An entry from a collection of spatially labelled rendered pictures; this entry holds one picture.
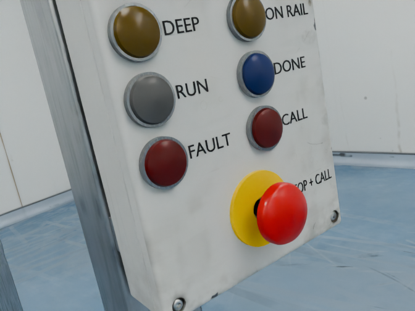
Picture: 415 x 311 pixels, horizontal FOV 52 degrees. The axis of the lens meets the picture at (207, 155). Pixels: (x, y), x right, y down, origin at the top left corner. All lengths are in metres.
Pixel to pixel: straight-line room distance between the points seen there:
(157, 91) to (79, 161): 0.10
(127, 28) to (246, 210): 0.14
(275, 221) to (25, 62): 3.94
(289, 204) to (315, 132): 0.08
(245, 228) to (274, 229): 0.02
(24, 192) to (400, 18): 3.30
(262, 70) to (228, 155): 0.06
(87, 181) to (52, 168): 3.89
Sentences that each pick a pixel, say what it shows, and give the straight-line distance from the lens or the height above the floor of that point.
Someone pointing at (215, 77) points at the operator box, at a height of 1.03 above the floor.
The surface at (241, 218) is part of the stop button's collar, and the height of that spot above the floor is 0.94.
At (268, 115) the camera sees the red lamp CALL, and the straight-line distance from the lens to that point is 0.28.
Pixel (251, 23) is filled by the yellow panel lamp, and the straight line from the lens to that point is 0.28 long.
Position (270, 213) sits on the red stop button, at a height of 0.95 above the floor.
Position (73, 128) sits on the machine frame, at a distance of 0.30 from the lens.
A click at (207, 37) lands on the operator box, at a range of 0.27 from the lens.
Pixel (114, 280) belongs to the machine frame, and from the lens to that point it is 0.33.
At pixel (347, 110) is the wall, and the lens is 3.59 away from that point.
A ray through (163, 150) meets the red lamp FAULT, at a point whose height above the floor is 1.00.
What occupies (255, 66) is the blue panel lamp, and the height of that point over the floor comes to 1.03.
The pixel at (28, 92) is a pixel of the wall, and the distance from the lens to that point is 4.13.
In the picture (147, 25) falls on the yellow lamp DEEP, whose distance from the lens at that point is 0.24.
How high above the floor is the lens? 1.05
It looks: 13 degrees down
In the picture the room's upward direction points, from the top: 11 degrees counter-clockwise
